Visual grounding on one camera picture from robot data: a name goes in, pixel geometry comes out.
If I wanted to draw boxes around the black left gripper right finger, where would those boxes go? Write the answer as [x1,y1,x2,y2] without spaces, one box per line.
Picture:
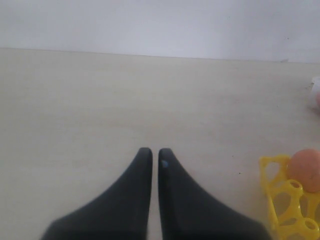
[158,148,271,240]

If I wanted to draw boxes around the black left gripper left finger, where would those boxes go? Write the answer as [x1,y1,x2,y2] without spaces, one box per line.
[42,147,153,240]

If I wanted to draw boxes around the yellow plastic egg tray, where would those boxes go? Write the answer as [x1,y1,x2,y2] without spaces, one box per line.
[259,155,320,240]

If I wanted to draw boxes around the clear plastic container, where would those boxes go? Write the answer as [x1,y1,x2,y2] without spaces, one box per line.
[309,76,320,110]

